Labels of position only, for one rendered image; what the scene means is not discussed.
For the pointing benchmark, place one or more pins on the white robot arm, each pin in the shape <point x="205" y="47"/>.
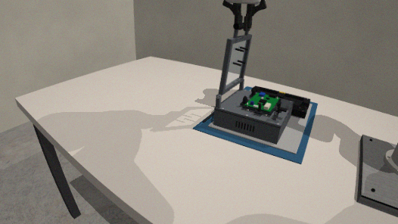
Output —
<point x="391" y="159"/>

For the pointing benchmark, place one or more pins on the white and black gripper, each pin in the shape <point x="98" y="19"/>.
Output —
<point x="251" y="10"/>

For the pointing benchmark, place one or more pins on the green circuit board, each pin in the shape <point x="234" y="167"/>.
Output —
<point x="263" y="99"/>

